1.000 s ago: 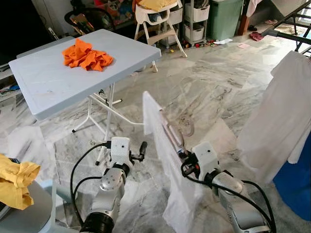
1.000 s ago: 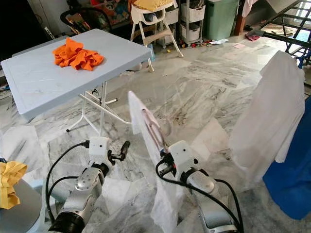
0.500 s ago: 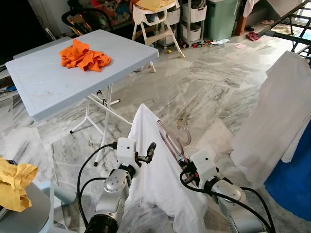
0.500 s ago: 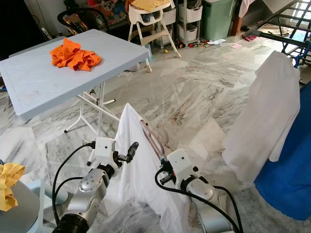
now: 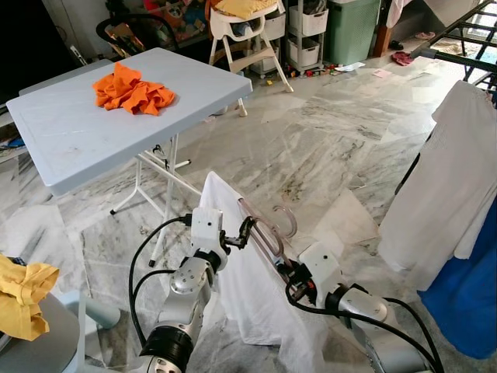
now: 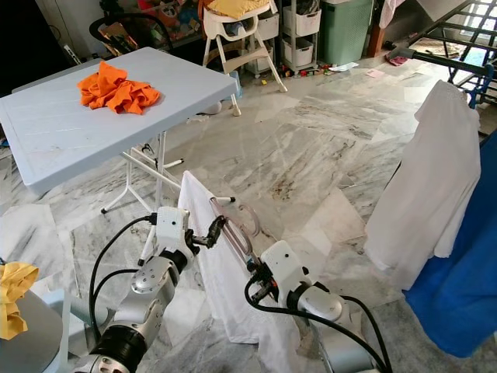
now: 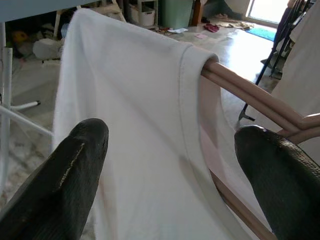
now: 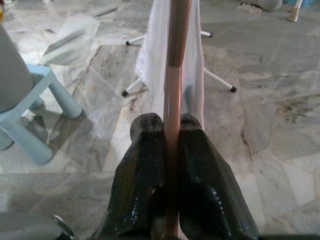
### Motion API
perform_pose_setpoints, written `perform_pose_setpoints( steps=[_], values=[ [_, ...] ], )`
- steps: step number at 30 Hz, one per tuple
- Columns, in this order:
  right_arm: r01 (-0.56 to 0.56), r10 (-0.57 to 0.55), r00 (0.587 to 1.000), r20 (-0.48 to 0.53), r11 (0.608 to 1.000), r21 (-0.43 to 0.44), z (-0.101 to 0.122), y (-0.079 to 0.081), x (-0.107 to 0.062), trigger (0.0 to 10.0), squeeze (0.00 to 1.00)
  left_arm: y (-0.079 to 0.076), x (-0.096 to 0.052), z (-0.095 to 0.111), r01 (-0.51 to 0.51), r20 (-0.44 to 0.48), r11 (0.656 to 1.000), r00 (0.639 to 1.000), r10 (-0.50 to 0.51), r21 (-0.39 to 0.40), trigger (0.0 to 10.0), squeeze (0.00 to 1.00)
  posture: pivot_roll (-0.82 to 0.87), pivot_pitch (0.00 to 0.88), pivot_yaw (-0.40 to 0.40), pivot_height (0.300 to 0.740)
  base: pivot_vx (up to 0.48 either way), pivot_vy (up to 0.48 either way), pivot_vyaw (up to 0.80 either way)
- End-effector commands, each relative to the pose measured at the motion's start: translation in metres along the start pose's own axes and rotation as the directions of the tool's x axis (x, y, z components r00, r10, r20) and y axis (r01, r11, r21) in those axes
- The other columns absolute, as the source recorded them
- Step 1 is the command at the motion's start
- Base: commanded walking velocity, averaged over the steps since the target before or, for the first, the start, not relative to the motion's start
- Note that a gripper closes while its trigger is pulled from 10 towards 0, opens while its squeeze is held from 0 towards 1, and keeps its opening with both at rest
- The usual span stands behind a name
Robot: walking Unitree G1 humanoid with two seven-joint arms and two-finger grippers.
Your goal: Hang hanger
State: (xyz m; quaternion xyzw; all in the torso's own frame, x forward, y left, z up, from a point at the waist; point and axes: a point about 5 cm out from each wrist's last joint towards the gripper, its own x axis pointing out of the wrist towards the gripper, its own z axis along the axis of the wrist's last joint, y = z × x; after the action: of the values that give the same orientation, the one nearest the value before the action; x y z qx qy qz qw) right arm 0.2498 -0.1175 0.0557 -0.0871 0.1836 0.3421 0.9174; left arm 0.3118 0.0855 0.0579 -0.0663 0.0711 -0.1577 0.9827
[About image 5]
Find pink plastic hanger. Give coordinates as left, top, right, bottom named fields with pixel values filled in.
left=235, top=197, right=300, bottom=274

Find white shirt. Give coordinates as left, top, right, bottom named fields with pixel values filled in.
left=198, top=171, right=331, bottom=372
left=378, top=80, right=497, bottom=292

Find blue shirt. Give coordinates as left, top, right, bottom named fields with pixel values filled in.
left=418, top=198, right=497, bottom=360

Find orange cloth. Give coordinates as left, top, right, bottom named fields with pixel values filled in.
left=92, top=62, right=177, bottom=117

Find light blue folding table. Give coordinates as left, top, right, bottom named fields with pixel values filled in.
left=4, top=48, right=253, bottom=269

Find white storage trolley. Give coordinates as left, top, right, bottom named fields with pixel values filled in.
left=283, top=0, right=329, bottom=72

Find white high chair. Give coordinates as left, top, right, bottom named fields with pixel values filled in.
left=208, top=0, right=294, bottom=117

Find colourful play mat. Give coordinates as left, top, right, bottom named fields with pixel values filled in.
left=144, top=0, right=209, bottom=44

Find light grey plastic chair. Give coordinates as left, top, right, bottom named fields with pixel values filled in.
left=0, top=291, right=123, bottom=373

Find yellow garment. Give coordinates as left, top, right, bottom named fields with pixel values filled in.
left=0, top=255, right=61, bottom=343

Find yellow cushion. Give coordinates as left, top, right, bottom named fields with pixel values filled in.
left=216, top=0, right=278, bottom=21

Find grey plastic table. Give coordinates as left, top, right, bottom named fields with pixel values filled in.
left=17, top=58, right=117, bottom=98

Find green bin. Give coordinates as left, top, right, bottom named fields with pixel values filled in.
left=325, top=0, right=381, bottom=67

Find red slippers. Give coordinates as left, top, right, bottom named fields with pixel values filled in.
left=391, top=51, right=415, bottom=67

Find pink cloth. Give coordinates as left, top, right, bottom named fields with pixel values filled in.
left=386, top=0, right=406, bottom=30

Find black metal drying rack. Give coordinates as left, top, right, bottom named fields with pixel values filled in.
left=412, top=0, right=497, bottom=106

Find black television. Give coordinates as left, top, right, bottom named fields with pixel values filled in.
left=0, top=0, right=78, bottom=106

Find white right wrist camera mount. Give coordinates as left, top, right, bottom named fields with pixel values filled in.
left=299, top=242, right=342, bottom=292

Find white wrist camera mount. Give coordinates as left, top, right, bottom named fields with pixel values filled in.
left=299, top=242, right=342, bottom=292
left=190, top=207, right=226, bottom=251

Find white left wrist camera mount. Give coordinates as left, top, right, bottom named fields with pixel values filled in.
left=190, top=207, right=226, bottom=251

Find brown wooden post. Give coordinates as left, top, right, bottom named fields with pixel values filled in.
left=373, top=23, right=393, bottom=59

